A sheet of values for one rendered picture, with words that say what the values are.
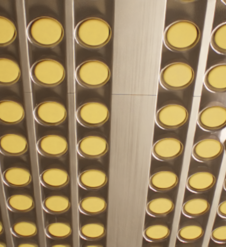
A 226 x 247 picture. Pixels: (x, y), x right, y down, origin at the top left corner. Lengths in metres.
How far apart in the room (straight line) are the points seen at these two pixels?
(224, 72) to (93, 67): 0.05
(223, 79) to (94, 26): 0.05
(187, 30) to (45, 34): 0.05
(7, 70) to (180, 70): 0.07
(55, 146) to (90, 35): 0.06
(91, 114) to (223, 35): 0.06
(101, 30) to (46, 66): 0.03
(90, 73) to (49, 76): 0.02
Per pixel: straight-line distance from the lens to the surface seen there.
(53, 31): 0.19
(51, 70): 0.20
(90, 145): 0.23
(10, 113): 0.22
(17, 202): 0.26
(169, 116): 0.22
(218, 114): 0.22
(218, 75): 0.21
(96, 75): 0.20
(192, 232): 0.27
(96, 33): 0.19
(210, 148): 0.23
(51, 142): 0.23
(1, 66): 0.21
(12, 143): 0.23
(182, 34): 0.19
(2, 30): 0.20
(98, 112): 0.21
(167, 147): 0.23
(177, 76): 0.20
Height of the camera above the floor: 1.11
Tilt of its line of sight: 50 degrees down
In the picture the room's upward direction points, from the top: 179 degrees counter-clockwise
